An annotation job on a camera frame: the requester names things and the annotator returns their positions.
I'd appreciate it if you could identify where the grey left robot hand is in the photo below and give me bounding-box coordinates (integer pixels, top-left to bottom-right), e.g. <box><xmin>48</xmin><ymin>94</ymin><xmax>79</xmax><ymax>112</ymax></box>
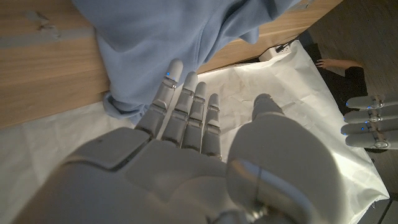
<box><xmin>340</xmin><ymin>93</ymin><xmax>398</xmax><ymax>149</ymax></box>

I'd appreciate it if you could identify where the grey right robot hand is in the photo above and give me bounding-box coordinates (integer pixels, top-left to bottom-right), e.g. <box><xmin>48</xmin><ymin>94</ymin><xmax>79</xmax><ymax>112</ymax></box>
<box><xmin>12</xmin><ymin>58</ymin><xmax>346</xmax><ymax>224</ymax></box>

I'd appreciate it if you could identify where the blue hoodie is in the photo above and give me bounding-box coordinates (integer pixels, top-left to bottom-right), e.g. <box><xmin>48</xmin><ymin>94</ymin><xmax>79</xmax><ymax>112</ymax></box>
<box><xmin>71</xmin><ymin>0</ymin><xmax>303</xmax><ymax>125</ymax></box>

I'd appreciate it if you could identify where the person in dark clothes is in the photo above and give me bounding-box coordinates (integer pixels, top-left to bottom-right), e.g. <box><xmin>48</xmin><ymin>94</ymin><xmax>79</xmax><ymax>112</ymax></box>
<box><xmin>312</xmin><ymin>43</ymin><xmax>370</xmax><ymax>116</ymax></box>

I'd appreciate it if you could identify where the white creased backdrop sheet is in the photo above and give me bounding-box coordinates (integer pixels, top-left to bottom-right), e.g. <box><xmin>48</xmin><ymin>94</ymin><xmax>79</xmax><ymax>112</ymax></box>
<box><xmin>0</xmin><ymin>39</ymin><xmax>391</xmax><ymax>224</ymax></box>

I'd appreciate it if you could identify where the white power strip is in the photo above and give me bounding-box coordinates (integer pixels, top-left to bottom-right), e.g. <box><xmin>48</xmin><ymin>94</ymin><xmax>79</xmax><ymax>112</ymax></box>
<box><xmin>258</xmin><ymin>43</ymin><xmax>292</xmax><ymax>62</ymax></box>

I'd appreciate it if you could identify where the black power strip cord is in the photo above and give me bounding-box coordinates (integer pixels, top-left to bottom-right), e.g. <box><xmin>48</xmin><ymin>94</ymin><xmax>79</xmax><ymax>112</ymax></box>
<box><xmin>275</xmin><ymin>39</ymin><xmax>299</xmax><ymax>53</ymax></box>

